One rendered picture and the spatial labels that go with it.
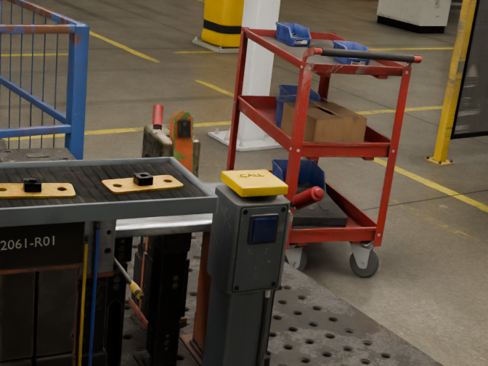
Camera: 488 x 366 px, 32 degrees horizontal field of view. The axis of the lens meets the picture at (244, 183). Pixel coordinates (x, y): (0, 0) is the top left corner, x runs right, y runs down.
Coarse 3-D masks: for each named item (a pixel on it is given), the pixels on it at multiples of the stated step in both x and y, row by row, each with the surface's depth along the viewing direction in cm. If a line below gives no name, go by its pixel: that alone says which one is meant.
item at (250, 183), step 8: (224, 176) 100; (232, 176) 99; (240, 176) 100; (248, 176) 100; (256, 176) 100; (264, 176) 100; (272, 176) 101; (232, 184) 98; (240, 184) 97; (248, 184) 97; (256, 184) 97; (264, 184) 98; (272, 184) 98; (280, 184) 98; (240, 192) 96; (248, 192) 96; (256, 192) 97; (264, 192) 97; (272, 192) 98; (280, 192) 98
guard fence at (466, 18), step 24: (480, 0) 513; (480, 24) 520; (456, 48) 516; (480, 48) 528; (456, 72) 517; (480, 72) 535; (456, 96) 524; (480, 96) 543; (456, 120) 534; (480, 120) 550
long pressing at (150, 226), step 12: (168, 216) 129; (180, 216) 129; (192, 216) 130; (204, 216) 130; (120, 228) 122; (132, 228) 123; (144, 228) 123; (156, 228) 124; (168, 228) 125; (180, 228) 126; (192, 228) 127; (204, 228) 128
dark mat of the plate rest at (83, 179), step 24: (24, 168) 94; (48, 168) 95; (72, 168) 96; (96, 168) 97; (120, 168) 98; (144, 168) 98; (168, 168) 99; (96, 192) 89; (144, 192) 91; (168, 192) 92; (192, 192) 93
